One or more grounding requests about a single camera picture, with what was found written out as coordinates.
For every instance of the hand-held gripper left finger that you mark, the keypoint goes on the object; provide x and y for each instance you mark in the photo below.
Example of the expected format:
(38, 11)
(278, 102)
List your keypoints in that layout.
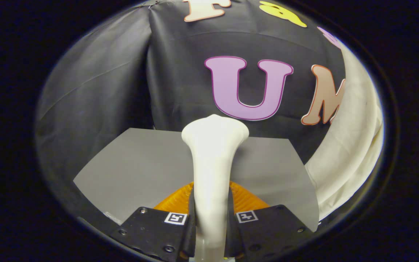
(151, 229)

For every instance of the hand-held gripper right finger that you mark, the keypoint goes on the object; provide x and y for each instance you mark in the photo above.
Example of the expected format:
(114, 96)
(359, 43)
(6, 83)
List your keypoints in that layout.
(267, 229)

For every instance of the white garment steamer head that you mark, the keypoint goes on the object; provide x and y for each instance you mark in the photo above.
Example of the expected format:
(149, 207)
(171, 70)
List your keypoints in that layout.
(213, 163)

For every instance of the cream button-up shirt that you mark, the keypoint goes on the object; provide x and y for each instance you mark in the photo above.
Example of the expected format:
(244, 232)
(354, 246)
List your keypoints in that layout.
(351, 145)

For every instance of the grey drawer cabinet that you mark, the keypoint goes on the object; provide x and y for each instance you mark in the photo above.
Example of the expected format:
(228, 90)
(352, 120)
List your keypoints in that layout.
(140, 171)

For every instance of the black backdrop cloth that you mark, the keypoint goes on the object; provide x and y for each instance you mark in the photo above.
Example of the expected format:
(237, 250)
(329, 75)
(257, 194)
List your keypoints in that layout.
(104, 91)

